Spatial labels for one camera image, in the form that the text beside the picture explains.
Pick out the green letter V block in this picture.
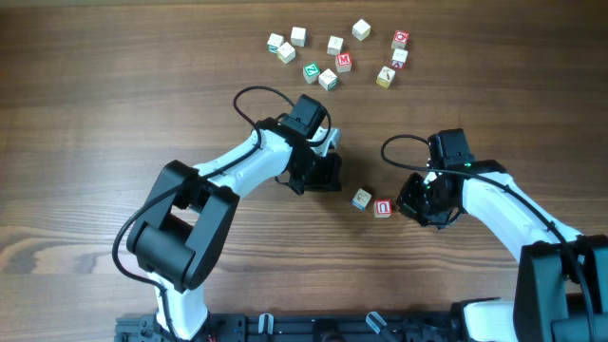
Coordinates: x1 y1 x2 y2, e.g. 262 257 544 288
318 68 338 91

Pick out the yellow edged letter block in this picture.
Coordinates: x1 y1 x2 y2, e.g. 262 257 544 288
276 42 296 64

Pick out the red letter Q block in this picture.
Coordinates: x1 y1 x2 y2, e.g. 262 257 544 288
391 30 409 49

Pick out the teal edged white block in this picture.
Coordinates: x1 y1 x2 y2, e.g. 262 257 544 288
267 33 285 54

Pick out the blue edged white block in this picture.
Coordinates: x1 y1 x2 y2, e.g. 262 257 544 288
291 27 307 47

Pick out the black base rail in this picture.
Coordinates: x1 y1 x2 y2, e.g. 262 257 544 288
114 312 470 342

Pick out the yellow letter S block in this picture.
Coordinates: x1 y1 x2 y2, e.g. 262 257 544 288
351 19 371 41

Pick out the red letter A block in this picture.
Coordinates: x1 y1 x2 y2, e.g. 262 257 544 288
390 48 409 69

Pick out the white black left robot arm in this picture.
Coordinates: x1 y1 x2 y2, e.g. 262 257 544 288
115 118 341 341

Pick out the blue letter H block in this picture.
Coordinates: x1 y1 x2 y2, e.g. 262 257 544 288
351 188 372 211

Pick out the red letter M block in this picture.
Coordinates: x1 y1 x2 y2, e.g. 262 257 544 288
335 52 352 73

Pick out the yellow bottle picture block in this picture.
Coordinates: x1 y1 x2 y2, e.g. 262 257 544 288
376 66 396 88

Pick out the green edged white block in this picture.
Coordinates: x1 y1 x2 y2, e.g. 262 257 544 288
327 36 344 56

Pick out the red letter U block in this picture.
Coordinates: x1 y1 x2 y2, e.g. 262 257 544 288
373 199 392 219

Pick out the green letter Z block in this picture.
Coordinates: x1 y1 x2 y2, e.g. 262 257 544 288
303 62 320 84

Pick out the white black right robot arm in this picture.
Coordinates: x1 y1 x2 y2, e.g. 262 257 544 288
397 161 607 341

